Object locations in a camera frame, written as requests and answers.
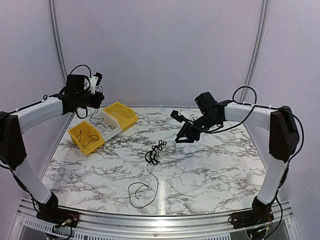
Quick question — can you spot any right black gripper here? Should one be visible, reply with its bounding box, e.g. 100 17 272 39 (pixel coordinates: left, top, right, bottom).
175 113 220 143

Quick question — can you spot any white cable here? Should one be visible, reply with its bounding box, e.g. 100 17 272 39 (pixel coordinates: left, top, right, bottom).
109 106 135 127

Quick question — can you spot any cable bundle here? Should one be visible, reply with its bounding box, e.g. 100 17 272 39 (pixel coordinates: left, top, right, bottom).
144 139 177 166

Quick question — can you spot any black cable pulled up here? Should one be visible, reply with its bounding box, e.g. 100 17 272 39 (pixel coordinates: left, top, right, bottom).
95 122 117 135

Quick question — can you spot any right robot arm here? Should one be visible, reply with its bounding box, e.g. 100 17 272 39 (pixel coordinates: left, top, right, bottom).
170 92 305 224

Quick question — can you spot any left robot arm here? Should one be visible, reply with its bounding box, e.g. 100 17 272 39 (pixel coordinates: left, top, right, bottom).
0 72 104 223

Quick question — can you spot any white translucent bin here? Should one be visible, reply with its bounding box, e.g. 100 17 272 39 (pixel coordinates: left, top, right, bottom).
89 109 122 142

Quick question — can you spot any yellow bin far right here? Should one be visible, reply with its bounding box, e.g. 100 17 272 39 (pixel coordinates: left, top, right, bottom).
103 101 138 131

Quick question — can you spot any yellow bin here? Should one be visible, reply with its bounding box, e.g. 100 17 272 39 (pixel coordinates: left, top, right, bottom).
103 101 138 131
67 120 105 156

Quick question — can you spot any yellow bin near left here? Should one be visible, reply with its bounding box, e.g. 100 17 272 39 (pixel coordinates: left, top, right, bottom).
67 120 105 156

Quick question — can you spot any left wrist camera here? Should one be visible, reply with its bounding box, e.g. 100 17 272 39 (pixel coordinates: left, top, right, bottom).
89 72 103 95

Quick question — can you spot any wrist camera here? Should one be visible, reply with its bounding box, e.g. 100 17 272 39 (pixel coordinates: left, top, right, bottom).
170 109 194 123
89 72 103 95

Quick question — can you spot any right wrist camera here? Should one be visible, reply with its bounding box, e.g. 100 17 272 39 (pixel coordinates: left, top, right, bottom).
170 109 194 123

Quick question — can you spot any left corner aluminium post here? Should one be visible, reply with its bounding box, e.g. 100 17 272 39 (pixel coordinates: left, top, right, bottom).
47 0 68 86

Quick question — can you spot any corner aluminium post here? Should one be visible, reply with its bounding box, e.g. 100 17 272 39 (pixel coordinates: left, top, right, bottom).
47 0 68 86
244 0 269 86

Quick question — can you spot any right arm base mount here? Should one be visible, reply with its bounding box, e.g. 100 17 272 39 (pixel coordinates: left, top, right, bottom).
228 196 275 229

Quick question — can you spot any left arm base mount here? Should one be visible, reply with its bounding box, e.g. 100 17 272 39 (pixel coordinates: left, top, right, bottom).
32 193 80 228

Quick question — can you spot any aluminium front rail frame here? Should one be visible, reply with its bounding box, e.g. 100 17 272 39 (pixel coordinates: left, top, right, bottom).
8 198 301 240

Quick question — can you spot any right corner aluminium post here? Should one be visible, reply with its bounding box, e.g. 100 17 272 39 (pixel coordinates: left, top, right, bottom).
244 0 269 86

